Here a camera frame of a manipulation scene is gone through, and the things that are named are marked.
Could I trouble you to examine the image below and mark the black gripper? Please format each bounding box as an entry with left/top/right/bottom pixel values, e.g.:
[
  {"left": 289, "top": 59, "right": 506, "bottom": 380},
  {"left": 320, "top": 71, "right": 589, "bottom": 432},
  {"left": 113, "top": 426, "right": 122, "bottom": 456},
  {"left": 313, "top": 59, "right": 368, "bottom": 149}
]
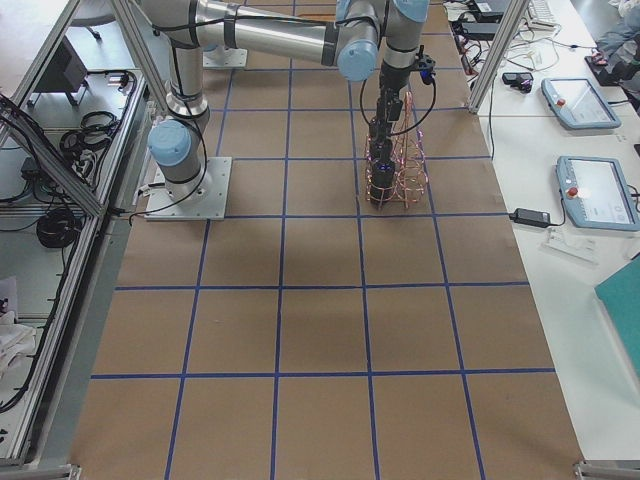
[{"left": 372, "top": 43, "right": 435, "bottom": 139}]

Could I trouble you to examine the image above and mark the dark wine bottle carried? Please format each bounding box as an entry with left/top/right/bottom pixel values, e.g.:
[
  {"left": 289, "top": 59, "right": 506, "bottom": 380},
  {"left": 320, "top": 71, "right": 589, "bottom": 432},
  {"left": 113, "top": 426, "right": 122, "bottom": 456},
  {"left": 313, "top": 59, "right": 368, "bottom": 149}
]
[{"left": 368, "top": 116, "right": 393, "bottom": 160}]

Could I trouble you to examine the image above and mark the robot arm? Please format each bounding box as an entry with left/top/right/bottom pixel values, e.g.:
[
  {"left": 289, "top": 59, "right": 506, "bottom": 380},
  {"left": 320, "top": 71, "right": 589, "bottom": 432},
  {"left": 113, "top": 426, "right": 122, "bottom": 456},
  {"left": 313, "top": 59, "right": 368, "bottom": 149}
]
[{"left": 140, "top": 1, "right": 435, "bottom": 205}]

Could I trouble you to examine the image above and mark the dark wine bottle middle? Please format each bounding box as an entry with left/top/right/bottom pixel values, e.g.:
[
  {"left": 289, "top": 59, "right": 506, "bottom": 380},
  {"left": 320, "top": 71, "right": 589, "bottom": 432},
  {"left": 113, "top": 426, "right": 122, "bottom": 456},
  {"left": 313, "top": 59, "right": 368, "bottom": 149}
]
[{"left": 369, "top": 138, "right": 395, "bottom": 174}]

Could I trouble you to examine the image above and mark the dark wine bottle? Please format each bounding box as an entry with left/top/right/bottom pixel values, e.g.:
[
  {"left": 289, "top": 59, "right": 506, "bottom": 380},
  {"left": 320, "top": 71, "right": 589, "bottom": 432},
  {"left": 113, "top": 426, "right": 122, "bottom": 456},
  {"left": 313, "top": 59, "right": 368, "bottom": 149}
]
[
  {"left": 369, "top": 159, "right": 395, "bottom": 207},
  {"left": 369, "top": 138, "right": 395, "bottom": 174}
]

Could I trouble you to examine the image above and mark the dark wine bottle outer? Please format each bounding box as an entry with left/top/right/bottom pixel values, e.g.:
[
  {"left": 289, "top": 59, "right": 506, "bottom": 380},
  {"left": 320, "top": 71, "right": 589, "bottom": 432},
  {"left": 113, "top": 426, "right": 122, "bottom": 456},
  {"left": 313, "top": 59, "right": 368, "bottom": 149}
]
[{"left": 369, "top": 159, "right": 395, "bottom": 207}]

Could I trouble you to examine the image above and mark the black power adapter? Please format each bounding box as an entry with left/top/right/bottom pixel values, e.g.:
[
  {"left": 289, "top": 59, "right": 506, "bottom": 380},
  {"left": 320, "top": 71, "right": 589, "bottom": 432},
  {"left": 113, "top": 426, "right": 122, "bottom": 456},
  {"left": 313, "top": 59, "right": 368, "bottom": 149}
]
[{"left": 509, "top": 208, "right": 551, "bottom": 228}]

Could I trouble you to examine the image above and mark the far teach pendant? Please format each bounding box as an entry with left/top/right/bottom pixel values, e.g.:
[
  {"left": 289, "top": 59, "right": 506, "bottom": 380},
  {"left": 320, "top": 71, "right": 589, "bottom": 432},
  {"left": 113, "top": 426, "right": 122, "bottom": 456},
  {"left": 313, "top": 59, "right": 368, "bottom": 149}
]
[{"left": 540, "top": 78, "right": 621, "bottom": 130}]

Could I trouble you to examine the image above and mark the teach pendant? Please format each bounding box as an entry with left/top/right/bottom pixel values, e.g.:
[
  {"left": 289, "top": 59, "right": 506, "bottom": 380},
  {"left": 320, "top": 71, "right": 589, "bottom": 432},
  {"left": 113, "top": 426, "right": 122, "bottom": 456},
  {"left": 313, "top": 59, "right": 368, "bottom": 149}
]
[
  {"left": 540, "top": 78, "right": 621, "bottom": 130},
  {"left": 556, "top": 156, "right": 639, "bottom": 232}
]

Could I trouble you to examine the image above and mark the near teach pendant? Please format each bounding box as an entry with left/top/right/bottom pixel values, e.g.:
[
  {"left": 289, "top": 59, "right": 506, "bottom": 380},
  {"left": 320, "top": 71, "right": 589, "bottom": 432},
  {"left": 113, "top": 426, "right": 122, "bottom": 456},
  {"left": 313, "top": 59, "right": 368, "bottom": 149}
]
[{"left": 556, "top": 156, "right": 639, "bottom": 232}]

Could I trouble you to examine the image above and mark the teal box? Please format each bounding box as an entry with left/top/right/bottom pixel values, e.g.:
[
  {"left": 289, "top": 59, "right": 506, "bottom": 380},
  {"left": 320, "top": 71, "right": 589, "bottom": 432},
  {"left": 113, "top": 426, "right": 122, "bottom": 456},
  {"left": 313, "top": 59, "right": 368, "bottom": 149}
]
[{"left": 595, "top": 258, "right": 639, "bottom": 357}]

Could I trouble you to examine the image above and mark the copper wire bottle basket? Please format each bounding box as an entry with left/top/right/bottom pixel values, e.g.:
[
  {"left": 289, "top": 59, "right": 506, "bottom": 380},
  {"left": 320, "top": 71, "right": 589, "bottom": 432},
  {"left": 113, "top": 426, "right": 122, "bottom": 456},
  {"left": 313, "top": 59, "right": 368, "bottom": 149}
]
[{"left": 365, "top": 92, "right": 428, "bottom": 210}]

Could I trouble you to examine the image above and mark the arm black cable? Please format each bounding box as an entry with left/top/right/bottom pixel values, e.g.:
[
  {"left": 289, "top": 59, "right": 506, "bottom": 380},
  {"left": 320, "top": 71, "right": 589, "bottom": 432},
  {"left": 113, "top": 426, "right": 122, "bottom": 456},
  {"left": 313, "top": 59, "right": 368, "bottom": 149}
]
[{"left": 360, "top": 69, "right": 440, "bottom": 131}]

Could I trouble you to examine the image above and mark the aluminium frame post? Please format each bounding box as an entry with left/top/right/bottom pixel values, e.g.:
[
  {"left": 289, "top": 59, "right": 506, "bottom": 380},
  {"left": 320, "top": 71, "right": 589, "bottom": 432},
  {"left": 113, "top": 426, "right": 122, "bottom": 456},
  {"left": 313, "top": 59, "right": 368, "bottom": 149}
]
[{"left": 468, "top": 0, "right": 528, "bottom": 114}]

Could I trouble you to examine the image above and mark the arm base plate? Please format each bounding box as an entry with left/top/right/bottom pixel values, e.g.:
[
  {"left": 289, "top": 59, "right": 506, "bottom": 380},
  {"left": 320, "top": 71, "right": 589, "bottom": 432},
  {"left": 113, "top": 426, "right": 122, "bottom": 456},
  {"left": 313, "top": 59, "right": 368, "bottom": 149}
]
[
  {"left": 203, "top": 46, "right": 248, "bottom": 70},
  {"left": 144, "top": 157, "right": 233, "bottom": 221}
]

